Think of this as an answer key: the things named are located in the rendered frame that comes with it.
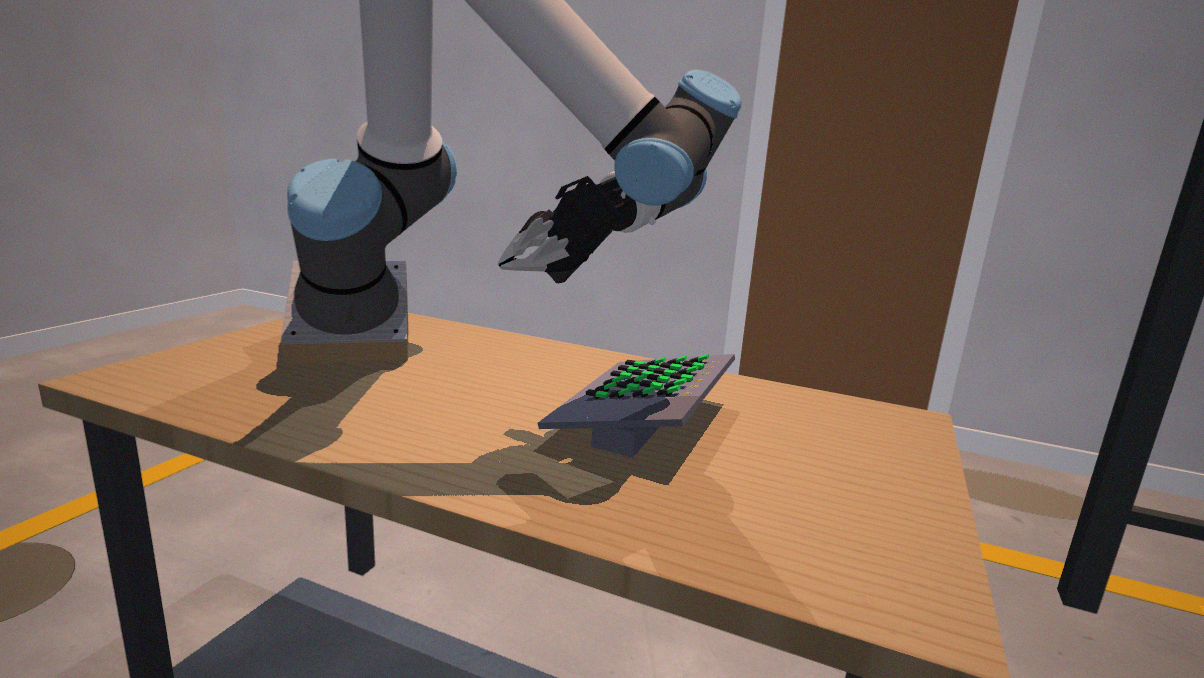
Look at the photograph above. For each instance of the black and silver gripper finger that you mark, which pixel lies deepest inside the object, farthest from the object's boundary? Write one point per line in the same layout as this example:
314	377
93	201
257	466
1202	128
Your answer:
535	233
550	256

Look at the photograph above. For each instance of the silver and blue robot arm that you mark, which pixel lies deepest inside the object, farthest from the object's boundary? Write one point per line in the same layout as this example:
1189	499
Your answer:
339	223

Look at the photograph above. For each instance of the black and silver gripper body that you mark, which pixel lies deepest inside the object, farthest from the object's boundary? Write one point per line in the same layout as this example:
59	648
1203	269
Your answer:
587	210

